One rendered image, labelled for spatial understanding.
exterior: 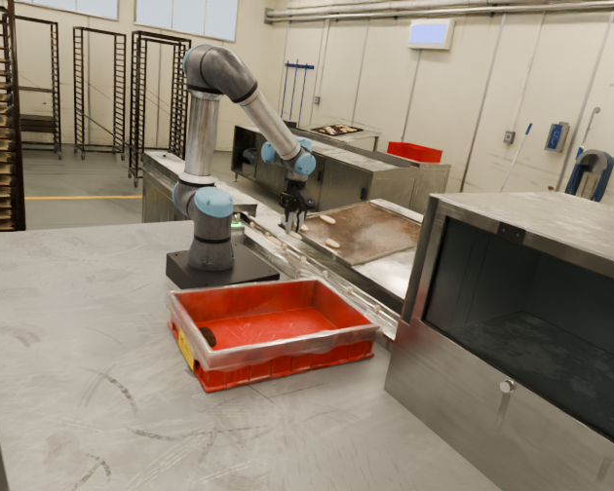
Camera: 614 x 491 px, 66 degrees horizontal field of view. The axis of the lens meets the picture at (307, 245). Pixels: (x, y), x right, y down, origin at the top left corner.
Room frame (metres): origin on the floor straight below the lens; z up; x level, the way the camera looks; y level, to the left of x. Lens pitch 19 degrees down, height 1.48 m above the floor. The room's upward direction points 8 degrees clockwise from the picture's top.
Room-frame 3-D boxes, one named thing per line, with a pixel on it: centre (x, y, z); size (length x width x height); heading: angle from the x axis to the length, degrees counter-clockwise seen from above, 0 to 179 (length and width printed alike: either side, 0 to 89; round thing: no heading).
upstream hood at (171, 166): (2.62, 0.70, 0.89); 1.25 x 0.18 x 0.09; 36
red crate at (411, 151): (5.41, -1.03, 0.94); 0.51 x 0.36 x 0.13; 40
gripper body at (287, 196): (1.78, 0.08, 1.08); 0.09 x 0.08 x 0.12; 40
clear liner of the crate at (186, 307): (1.12, 0.06, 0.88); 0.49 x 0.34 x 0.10; 123
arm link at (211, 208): (1.43, 0.31, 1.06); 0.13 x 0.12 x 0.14; 40
